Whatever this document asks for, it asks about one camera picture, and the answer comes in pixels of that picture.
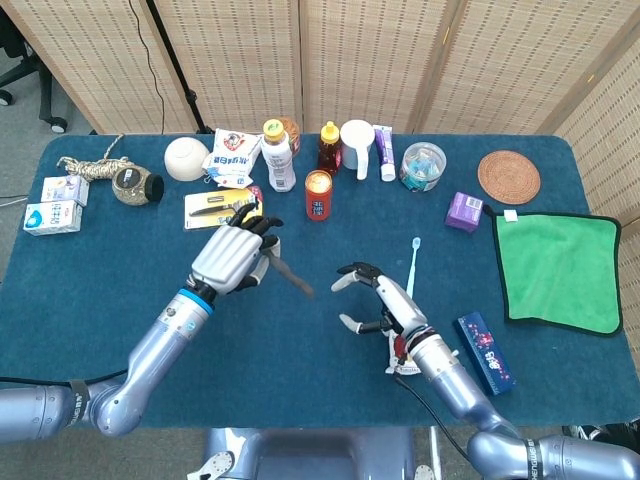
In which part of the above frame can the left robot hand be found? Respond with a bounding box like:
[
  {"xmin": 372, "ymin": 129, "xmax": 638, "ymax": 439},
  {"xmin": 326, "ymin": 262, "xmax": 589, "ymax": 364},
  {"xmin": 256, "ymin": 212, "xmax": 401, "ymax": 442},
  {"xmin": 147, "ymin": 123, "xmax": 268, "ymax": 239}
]
[{"xmin": 191, "ymin": 202, "xmax": 285, "ymax": 296}]

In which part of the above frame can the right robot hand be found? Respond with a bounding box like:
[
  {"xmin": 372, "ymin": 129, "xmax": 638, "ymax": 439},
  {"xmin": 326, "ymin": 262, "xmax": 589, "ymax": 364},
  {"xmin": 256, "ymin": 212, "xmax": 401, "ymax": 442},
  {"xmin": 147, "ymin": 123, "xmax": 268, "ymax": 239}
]
[{"xmin": 329, "ymin": 261, "xmax": 431, "ymax": 346}]

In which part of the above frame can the blurred grey stick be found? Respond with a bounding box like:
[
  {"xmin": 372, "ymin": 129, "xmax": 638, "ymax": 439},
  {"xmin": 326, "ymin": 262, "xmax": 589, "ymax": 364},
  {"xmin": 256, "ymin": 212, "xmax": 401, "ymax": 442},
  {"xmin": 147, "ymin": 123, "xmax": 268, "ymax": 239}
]
[{"xmin": 267, "ymin": 249, "xmax": 315, "ymax": 300}]

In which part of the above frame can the light blue toothbrush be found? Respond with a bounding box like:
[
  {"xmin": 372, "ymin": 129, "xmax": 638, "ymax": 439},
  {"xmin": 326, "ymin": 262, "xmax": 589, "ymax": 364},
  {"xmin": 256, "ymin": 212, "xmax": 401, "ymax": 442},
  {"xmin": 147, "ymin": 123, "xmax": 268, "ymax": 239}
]
[{"xmin": 405, "ymin": 237, "xmax": 423, "ymax": 301}]

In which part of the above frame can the razor in yellow blister pack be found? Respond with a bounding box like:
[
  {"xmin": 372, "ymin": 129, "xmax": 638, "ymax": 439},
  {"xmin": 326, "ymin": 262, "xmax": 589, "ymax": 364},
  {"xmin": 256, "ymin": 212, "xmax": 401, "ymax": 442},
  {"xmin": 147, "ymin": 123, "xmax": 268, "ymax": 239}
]
[{"xmin": 183, "ymin": 185, "xmax": 265, "ymax": 232}]

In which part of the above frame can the white snack packet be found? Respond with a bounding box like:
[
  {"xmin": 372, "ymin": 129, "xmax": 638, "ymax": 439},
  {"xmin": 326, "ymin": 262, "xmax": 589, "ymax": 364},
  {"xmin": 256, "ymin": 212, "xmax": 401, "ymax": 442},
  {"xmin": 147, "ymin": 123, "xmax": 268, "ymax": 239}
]
[{"xmin": 383, "ymin": 329, "xmax": 424, "ymax": 376}]

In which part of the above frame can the long dark blue box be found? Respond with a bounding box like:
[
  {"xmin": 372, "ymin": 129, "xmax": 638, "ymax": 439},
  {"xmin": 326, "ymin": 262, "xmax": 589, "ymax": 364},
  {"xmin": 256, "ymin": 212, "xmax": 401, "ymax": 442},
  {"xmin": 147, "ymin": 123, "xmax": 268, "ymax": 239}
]
[{"xmin": 452, "ymin": 311, "xmax": 517, "ymax": 397}]

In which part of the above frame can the white food bag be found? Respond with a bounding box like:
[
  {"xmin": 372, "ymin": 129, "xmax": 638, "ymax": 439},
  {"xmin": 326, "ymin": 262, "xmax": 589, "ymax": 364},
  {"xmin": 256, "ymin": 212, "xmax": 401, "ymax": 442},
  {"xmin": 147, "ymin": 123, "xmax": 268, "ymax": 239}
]
[{"xmin": 201, "ymin": 128, "xmax": 263, "ymax": 190}]

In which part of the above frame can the white drink bottle yellow cap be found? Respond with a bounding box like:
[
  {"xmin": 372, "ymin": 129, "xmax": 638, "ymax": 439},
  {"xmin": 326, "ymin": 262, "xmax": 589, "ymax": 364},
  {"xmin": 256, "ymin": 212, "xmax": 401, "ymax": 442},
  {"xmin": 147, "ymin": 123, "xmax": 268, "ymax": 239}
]
[{"xmin": 260, "ymin": 118, "xmax": 297, "ymax": 193}]

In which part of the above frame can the white bowl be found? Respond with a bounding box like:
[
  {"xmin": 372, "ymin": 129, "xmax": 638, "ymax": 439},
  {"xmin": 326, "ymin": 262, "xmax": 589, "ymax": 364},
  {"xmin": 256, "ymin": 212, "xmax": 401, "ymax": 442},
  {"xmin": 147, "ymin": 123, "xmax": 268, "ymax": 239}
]
[{"xmin": 163, "ymin": 136, "xmax": 211, "ymax": 182}]

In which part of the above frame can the red soda can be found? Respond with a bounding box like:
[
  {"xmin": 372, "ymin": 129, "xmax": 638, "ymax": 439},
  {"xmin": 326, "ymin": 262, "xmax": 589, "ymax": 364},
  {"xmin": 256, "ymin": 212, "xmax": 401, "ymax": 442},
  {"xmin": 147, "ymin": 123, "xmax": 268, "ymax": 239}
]
[{"xmin": 304, "ymin": 169, "xmax": 334, "ymax": 222}]

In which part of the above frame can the blue felt table cover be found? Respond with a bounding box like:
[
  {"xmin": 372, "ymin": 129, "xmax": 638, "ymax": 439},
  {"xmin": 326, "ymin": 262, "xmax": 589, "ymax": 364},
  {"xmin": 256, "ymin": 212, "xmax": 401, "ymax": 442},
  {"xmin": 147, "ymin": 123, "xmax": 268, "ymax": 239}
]
[{"xmin": 0, "ymin": 133, "xmax": 640, "ymax": 430}]

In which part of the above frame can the small purple box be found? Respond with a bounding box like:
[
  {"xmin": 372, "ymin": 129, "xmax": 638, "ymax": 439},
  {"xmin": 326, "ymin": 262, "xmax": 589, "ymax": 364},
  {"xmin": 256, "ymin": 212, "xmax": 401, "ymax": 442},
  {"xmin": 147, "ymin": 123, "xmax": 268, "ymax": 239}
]
[{"xmin": 444, "ymin": 191, "xmax": 485, "ymax": 234}]

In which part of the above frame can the glass jar black lid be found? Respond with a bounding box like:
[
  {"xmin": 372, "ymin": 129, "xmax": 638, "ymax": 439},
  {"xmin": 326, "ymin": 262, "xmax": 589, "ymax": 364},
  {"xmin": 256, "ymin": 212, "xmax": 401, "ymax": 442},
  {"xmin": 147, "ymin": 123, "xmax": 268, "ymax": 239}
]
[{"xmin": 111, "ymin": 166, "xmax": 166, "ymax": 207}]

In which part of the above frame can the clear plastic jar of clips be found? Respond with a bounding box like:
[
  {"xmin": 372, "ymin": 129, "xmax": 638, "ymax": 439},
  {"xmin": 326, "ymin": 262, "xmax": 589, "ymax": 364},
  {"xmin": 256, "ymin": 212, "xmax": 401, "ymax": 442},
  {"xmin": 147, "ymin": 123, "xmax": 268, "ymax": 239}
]
[{"xmin": 399, "ymin": 142, "xmax": 448, "ymax": 193}]

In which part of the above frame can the small brown jar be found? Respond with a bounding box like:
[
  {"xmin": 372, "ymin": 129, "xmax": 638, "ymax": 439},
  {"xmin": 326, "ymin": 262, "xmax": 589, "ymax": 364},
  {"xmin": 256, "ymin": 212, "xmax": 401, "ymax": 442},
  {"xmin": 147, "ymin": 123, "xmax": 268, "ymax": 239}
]
[{"xmin": 279, "ymin": 116, "xmax": 302, "ymax": 159}]

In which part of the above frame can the honey bottle yellow cap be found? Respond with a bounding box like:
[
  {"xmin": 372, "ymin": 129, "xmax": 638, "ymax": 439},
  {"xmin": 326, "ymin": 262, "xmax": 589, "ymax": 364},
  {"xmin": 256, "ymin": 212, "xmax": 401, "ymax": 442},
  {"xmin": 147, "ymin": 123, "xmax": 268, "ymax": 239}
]
[{"xmin": 317, "ymin": 121, "xmax": 344, "ymax": 177}]

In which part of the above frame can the purple toothpaste tube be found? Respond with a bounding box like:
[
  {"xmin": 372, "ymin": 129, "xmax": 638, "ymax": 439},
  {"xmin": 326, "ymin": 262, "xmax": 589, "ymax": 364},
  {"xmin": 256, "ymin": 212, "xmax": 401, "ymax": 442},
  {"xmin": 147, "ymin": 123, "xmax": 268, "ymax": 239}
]
[{"xmin": 372, "ymin": 124, "xmax": 397, "ymax": 183}]

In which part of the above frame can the green microfibre cloth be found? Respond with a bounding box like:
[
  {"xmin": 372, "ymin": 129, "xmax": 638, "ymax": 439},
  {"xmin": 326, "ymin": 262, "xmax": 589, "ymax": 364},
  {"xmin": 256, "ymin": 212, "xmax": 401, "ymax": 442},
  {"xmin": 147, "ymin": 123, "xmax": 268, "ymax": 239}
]
[{"xmin": 482, "ymin": 203, "xmax": 623, "ymax": 337}]

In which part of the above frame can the white mug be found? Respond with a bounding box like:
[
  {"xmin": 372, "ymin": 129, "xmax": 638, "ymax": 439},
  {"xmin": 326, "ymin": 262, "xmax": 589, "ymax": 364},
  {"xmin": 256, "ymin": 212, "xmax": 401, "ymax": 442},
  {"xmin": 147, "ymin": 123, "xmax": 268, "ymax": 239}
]
[{"xmin": 339, "ymin": 119, "xmax": 376, "ymax": 181}]

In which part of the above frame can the round rattan coaster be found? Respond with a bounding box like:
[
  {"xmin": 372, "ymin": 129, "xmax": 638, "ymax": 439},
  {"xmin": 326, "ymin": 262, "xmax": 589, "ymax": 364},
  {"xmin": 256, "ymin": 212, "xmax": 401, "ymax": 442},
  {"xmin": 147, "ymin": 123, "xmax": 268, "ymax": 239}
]
[{"xmin": 477, "ymin": 150, "xmax": 542, "ymax": 205}]

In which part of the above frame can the blue-grey robot torso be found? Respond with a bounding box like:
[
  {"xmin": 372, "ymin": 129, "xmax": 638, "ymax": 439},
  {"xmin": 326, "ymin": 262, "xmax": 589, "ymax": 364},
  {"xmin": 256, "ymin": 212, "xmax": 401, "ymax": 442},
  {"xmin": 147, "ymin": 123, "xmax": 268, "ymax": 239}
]
[{"xmin": 187, "ymin": 427, "xmax": 436, "ymax": 480}]

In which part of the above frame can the white box purple print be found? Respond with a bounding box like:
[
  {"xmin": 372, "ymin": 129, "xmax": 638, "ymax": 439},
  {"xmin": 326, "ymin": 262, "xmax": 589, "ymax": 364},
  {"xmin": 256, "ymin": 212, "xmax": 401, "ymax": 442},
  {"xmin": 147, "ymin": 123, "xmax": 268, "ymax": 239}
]
[{"xmin": 40, "ymin": 174, "xmax": 91, "ymax": 207}]

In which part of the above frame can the white carton blue print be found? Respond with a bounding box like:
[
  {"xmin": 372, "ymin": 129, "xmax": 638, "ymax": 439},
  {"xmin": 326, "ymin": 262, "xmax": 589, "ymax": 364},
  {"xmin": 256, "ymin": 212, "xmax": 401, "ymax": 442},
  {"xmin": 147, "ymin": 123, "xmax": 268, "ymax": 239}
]
[{"xmin": 22, "ymin": 200, "xmax": 84, "ymax": 237}]

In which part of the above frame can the black tripod stand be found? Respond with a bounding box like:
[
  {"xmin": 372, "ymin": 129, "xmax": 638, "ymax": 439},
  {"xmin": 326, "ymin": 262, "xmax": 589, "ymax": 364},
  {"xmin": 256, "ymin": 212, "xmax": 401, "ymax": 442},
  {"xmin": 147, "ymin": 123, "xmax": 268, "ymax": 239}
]
[{"xmin": 144, "ymin": 0, "xmax": 214, "ymax": 135}]

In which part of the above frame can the black office chair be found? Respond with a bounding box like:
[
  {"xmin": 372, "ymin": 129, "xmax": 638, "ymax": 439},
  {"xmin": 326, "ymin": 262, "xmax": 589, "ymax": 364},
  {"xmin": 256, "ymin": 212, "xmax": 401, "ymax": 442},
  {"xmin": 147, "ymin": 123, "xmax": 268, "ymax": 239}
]
[{"xmin": 0, "ymin": 9, "xmax": 69, "ymax": 134}]

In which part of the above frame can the bamboo folding screen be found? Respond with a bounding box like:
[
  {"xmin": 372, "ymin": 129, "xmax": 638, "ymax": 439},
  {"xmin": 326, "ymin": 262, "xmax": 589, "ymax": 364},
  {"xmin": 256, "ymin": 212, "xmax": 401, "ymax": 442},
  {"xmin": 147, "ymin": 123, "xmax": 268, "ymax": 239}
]
[{"xmin": 0, "ymin": 0, "xmax": 640, "ymax": 321}]

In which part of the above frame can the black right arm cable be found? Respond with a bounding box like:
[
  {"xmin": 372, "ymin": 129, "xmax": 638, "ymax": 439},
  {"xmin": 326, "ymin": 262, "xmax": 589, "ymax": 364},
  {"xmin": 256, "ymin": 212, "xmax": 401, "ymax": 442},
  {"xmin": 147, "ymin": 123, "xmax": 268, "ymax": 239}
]
[{"xmin": 394, "ymin": 375, "xmax": 474, "ymax": 464}]

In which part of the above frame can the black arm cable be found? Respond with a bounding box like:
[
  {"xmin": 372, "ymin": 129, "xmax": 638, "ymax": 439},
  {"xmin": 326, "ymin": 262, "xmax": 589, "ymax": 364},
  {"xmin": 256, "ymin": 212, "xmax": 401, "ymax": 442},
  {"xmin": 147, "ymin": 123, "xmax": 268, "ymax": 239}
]
[
  {"xmin": 394, "ymin": 375, "xmax": 474, "ymax": 464},
  {"xmin": 0, "ymin": 368, "xmax": 129, "ymax": 389}
]

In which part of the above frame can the coiled rope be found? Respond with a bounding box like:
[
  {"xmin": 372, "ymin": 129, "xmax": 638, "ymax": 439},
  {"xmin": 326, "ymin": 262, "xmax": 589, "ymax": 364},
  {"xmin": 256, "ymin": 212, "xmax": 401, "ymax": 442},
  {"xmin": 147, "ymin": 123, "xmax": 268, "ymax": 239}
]
[{"xmin": 56, "ymin": 133, "xmax": 136, "ymax": 182}]

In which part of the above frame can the thin black hanging cable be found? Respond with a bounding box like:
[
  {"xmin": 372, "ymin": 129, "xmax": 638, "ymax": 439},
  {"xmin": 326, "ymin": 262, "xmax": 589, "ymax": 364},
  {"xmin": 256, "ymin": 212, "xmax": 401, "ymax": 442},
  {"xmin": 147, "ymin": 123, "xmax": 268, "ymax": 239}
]
[{"xmin": 127, "ymin": 0, "xmax": 169, "ymax": 134}]

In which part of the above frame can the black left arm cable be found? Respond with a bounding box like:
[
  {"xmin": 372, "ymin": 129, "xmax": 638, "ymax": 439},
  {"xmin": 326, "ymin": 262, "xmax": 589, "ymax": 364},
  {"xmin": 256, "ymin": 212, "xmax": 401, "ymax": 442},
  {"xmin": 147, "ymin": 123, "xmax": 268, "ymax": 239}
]
[{"xmin": 0, "ymin": 368, "xmax": 129, "ymax": 389}]

